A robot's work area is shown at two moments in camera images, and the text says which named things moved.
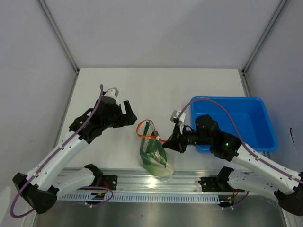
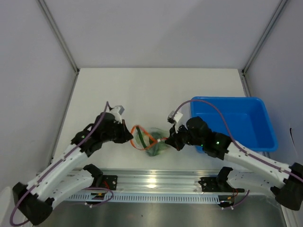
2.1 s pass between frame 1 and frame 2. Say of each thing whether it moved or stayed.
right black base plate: stayed
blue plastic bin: stayed
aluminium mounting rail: stayed
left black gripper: moved
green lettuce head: moved
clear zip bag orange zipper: moved
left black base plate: stayed
